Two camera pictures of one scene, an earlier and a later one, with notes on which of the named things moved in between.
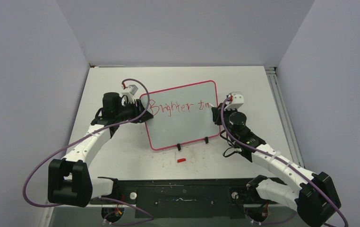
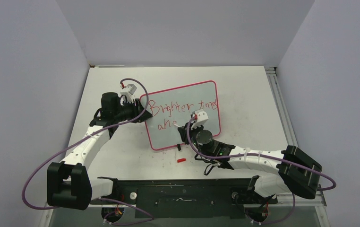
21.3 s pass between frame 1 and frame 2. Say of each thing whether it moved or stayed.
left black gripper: stayed
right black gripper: moved
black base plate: stayed
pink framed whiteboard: stayed
